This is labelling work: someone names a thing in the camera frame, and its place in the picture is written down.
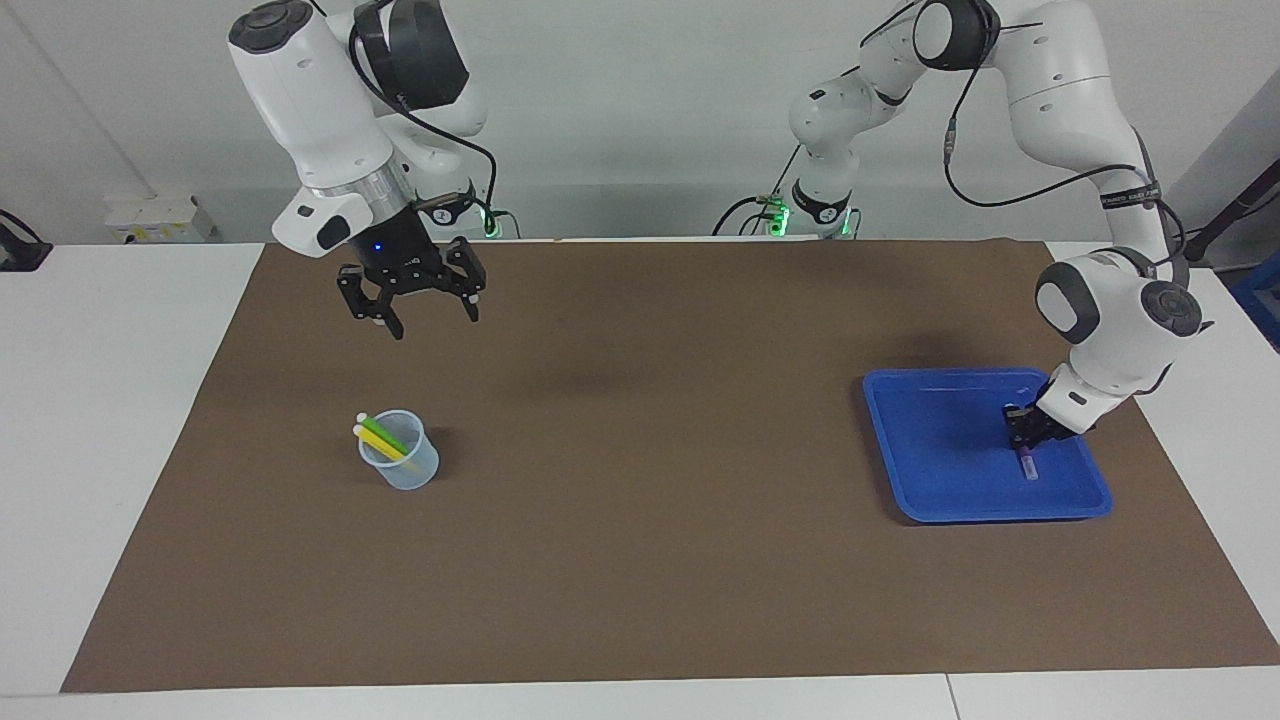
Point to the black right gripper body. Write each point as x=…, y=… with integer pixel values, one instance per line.
x=400, y=260

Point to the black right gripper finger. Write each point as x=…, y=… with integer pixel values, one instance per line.
x=472, y=305
x=393, y=320

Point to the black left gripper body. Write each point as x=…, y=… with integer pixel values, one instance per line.
x=1035, y=415

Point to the purple pen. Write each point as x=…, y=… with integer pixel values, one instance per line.
x=1030, y=466

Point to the green pen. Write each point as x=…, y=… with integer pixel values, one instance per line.
x=382, y=432

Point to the yellow pen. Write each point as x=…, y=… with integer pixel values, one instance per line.
x=378, y=444

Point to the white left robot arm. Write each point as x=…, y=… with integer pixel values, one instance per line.
x=1110, y=330

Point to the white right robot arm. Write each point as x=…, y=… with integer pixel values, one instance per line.
x=310, y=100

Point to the blue plastic tray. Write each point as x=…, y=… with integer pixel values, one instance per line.
x=930, y=450

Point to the translucent plastic cup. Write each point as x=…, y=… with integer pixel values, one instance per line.
x=405, y=472

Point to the white power box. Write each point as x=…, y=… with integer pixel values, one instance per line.
x=150, y=222

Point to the brown table mat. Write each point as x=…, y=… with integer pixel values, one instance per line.
x=640, y=500

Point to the black angled stand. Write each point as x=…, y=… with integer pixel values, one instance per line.
x=1220, y=215

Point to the black clamp mount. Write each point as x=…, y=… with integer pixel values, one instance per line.
x=20, y=255

